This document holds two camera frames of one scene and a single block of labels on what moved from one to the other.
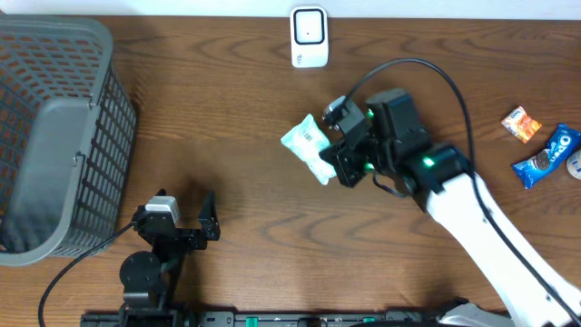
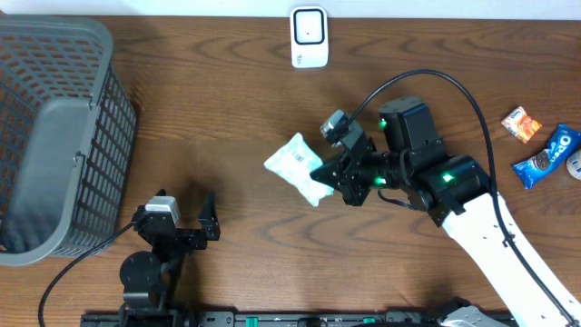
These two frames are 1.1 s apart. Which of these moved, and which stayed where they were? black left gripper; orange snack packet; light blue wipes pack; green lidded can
Moved: light blue wipes pack
Stayed: orange snack packet; black left gripper; green lidded can
